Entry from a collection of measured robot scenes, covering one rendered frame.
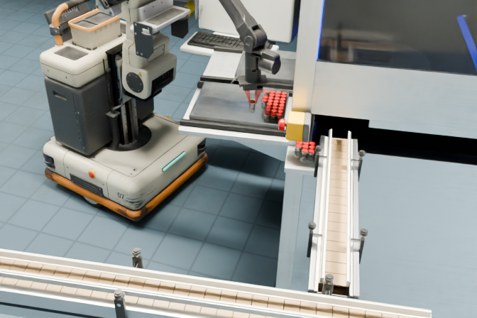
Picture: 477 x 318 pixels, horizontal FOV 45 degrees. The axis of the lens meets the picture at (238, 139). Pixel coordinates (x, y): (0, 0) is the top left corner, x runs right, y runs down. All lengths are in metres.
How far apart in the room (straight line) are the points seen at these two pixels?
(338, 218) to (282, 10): 1.42
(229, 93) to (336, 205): 0.79
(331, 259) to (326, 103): 0.59
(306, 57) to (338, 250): 0.63
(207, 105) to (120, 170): 0.83
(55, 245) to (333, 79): 1.68
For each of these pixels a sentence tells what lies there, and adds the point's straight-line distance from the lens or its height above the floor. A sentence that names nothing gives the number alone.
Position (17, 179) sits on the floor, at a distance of 3.44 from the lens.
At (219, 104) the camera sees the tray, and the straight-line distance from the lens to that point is 2.22.
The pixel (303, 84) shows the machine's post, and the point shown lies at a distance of 1.89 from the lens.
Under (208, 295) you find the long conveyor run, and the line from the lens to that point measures 1.44.
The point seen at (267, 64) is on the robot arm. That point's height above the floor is 1.14.
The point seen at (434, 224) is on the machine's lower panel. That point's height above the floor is 0.60.
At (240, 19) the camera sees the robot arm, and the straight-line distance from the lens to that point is 1.98.
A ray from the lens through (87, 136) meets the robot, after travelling 2.92.
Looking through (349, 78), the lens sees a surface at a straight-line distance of 1.87.
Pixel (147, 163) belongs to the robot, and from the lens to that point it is 2.93.
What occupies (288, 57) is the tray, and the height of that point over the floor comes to 0.89.
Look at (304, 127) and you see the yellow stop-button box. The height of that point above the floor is 1.02.
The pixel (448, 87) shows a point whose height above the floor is 1.16.
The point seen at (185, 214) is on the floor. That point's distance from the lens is 3.04.
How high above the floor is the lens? 2.03
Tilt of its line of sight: 35 degrees down
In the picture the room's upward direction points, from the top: 2 degrees clockwise
